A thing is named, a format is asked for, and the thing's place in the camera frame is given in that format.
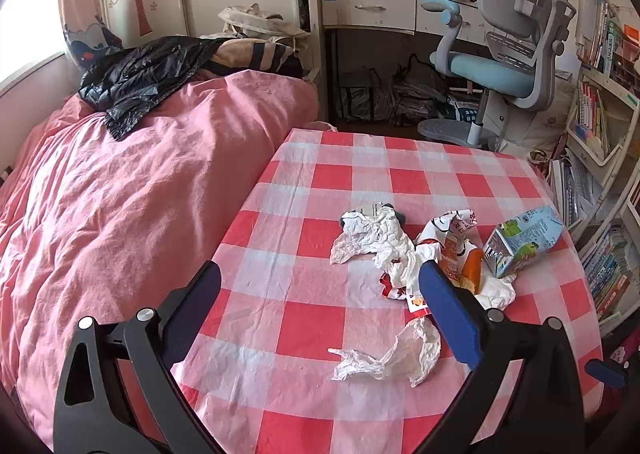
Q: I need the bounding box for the white desk with hutch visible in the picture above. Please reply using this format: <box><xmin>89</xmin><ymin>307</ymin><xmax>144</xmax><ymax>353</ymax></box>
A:
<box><xmin>304</xmin><ymin>0</ymin><xmax>532</xmax><ymax>123</ymax></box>

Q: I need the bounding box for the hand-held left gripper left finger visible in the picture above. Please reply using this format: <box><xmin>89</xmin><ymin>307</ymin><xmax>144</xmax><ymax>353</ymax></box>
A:
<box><xmin>52</xmin><ymin>261</ymin><xmax>223</xmax><ymax>454</ymax></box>

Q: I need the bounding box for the pink duvet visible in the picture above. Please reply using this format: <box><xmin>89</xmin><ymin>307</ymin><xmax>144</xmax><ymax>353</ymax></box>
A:
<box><xmin>0</xmin><ymin>68</ymin><xmax>321</xmax><ymax>440</ymax></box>

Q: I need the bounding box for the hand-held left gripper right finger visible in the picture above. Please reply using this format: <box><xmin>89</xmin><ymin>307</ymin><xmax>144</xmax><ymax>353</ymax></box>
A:
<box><xmin>415</xmin><ymin>261</ymin><xmax>586</xmax><ymax>454</ymax></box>

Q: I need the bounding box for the row of upright books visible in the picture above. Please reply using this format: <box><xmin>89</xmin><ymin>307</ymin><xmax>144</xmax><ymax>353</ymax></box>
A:
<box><xmin>575</xmin><ymin>0</ymin><xmax>627</xmax><ymax>79</ymax></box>

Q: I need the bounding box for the pile of magazines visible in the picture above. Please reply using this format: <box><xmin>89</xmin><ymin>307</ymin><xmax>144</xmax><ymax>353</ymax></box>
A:
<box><xmin>547</xmin><ymin>154</ymin><xmax>601</xmax><ymax>229</ymax></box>

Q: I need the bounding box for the white cloth sack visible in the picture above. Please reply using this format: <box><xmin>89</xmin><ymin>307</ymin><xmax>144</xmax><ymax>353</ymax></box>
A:
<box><xmin>500</xmin><ymin>78</ymin><xmax>576</xmax><ymax>155</ymax></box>

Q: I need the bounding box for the white bookshelf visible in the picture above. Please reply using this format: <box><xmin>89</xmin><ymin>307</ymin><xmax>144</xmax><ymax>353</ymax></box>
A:
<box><xmin>547</xmin><ymin>8</ymin><xmax>640</xmax><ymax>335</ymax></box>

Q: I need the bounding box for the pink flower bag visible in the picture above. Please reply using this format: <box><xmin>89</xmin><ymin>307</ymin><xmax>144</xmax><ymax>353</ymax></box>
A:
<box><xmin>607</xmin><ymin>336</ymin><xmax>640</xmax><ymax>366</ymax></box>

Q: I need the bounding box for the white paper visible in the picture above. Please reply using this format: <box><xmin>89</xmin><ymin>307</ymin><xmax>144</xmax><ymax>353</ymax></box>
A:
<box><xmin>329</xmin><ymin>204</ymin><xmax>416</xmax><ymax>265</ymax></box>

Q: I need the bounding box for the stack of newspapers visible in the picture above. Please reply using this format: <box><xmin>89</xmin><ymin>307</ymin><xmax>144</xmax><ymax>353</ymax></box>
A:
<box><xmin>390</xmin><ymin>54</ymin><xmax>448</xmax><ymax>127</ymax></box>

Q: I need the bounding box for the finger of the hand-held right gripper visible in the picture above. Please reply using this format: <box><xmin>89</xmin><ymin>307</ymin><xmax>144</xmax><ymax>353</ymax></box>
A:
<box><xmin>585</xmin><ymin>359</ymin><xmax>628</xmax><ymax>388</ymax></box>

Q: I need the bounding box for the beige cloth bag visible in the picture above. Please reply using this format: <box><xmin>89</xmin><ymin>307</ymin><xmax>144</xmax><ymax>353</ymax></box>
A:
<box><xmin>217</xmin><ymin>4</ymin><xmax>311</xmax><ymax>42</ymax></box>

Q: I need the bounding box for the window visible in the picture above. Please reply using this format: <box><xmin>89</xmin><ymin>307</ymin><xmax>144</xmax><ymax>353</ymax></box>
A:
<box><xmin>0</xmin><ymin>0</ymin><xmax>66</xmax><ymax>84</ymax></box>

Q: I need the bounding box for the black puffer jacket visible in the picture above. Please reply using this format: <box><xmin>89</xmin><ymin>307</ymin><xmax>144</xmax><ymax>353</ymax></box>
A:
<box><xmin>77</xmin><ymin>36</ymin><xmax>223</xmax><ymax>141</ymax></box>

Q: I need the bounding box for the row of thin colourful books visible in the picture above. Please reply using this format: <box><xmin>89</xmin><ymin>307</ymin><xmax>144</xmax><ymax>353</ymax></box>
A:
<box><xmin>575</xmin><ymin>81</ymin><xmax>612</xmax><ymax>155</ymax></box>

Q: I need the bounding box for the red white snack wrapper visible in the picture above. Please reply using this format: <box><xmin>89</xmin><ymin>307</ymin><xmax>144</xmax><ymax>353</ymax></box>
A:
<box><xmin>380</xmin><ymin>211</ymin><xmax>485</xmax><ymax>319</ymax></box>

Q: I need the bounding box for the grey blue desk chair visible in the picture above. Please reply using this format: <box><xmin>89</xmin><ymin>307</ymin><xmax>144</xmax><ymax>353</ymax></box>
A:
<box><xmin>416</xmin><ymin>0</ymin><xmax>577</xmax><ymax>152</ymax></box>

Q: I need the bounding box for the black striped clear bag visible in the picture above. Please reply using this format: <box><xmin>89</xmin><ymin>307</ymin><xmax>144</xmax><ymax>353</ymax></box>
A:
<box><xmin>337</xmin><ymin>68</ymin><xmax>382</xmax><ymax>122</ymax></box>

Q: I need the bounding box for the long white tissue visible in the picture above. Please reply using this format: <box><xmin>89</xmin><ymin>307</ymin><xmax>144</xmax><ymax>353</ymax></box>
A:
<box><xmin>327</xmin><ymin>316</ymin><xmax>442</xmax><ymax>388</ymax></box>

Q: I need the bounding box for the small white tissue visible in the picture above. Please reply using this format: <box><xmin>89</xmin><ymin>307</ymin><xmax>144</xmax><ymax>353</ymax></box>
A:
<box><xmin>372</xmin><ymin>239</ymin><xmax>431</xmax><ymax>289</ymax></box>

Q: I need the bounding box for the blue green milk carton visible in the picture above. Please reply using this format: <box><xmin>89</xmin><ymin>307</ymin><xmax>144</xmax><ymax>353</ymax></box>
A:
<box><xmin>482</xmin><ymin>206</ymin><xmax>566</xmax><ymax>279</ymax></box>

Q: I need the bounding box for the stack of slanted books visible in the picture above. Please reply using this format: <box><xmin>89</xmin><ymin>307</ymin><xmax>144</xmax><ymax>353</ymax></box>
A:
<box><xmin>580</xmin><ymin>224</ymin><xmax>633</xmax><ymax>322</ymax></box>

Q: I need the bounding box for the beige black striped cushion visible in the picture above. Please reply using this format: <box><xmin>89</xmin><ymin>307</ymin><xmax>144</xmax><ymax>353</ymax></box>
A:
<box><xmin>200</xmin><ymin>38</ymin><xmax>303</xmax><ymax>79</ymax></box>

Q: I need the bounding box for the red white checkered tablecloth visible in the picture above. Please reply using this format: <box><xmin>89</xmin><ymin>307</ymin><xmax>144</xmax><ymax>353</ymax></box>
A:
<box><xmin>170</xmin><ymin>128</ymin><xmax>606</xmax><ymax>454</ymax></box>

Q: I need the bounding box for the dark grey small object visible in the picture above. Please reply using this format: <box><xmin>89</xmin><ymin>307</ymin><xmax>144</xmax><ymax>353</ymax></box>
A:
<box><xmin>339</xmin><ymin>206</ymin><xmax>408</xmax><ymax>229</ymax></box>

